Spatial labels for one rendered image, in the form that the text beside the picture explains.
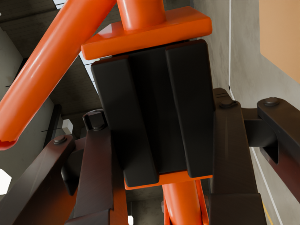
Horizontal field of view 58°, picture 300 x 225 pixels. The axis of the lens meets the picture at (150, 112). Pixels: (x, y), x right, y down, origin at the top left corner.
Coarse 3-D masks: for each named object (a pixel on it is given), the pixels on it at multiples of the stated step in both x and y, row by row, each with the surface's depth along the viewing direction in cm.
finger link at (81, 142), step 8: (80, 144) 13; (72, 152) 13; (80, 152) 13; (72, 160) 13; (80, 160) 13; (64, 168) 13; (72, 168) 13; (80, 168) 13; (64, 176) 13; (72, 176) 13
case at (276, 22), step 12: (264, 0) 32; (276, 0) 28; (288, 0) 26; (264, 12) 32; (276, 12) 29; (288, 12) 26; (264, 24) 33; (276, 24) 29; (288, 24) 27; (264, 36) 34; (276, 36) 30; (288, 36) 27; (264, 48) 35; (276, 48) 31; (288, 48) 28; (276, 60) 31; (288, 60) 28; (288, 72) 29
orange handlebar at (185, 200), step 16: (128, 0) 12; (144, 0) 12; (160, 0) 13; (128, 16) 13; (144, 16) 12; (160, 16) 13; (176, 192) 17; (192, 192) 17; (176, 208) 17; (192, 208) 17; (176, 224) 18; (192, 224) 18; (208, 224) 18
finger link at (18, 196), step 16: (48, 144) 13; (64, 144) 12; (48, 160) 11; (64, 160) 12; (32, 176) 10; (48, 176) 10; (16, 192) 10; (32, 192) 9; (48, 192) 10; (64, 192) 11; (0, 208) 9; (16, 208) 9; (32, 208) 9; (48, 208) 10; (64, 208) 11; (0, 224) 8; (16, 224) 8; (32, 224) 9; (48, 224) 10
